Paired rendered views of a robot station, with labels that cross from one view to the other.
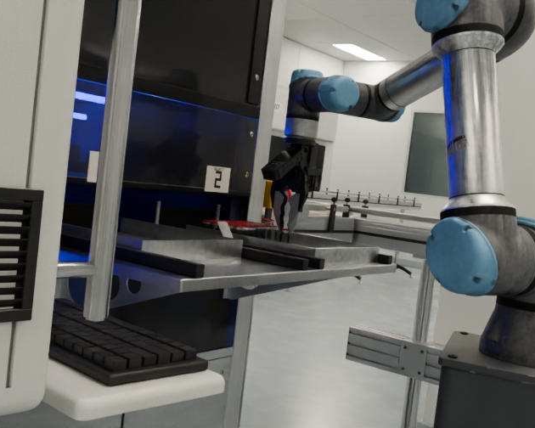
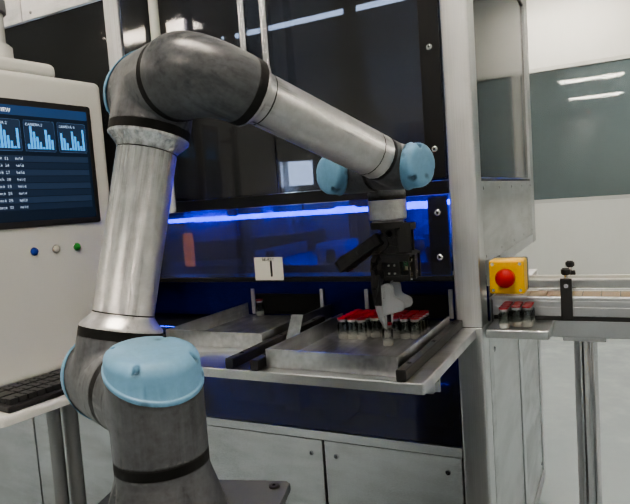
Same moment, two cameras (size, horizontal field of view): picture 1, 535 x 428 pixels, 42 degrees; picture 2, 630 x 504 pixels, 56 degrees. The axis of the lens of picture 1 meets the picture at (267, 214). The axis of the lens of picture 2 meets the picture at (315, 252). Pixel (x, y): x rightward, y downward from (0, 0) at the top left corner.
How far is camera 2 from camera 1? 1.74 m
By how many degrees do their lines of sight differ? 81
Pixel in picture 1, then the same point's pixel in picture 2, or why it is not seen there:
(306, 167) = (379, 255)
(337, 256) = (305, 361)
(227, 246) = (244, 338)
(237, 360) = (473, 467)
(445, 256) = not seen: hidden behind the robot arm
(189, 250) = (206, 338)
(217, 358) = (438, 455)
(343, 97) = (324, 180)
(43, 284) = not seen: outside the picture
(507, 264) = (71, 390)
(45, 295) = not seen: outside the picture
